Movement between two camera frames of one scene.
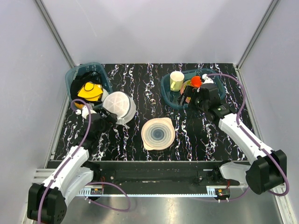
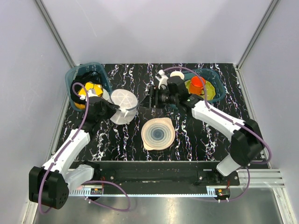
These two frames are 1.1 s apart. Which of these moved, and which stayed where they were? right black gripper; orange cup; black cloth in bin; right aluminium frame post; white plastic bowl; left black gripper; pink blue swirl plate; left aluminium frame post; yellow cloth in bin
Moved: right black gripper; white plastic bowl; left black gripper
Stayed: yellow cloth in bin; right aluminium frame post; black cloth in bin; pink blue swirl plate; left aluminium frame post; orange cup
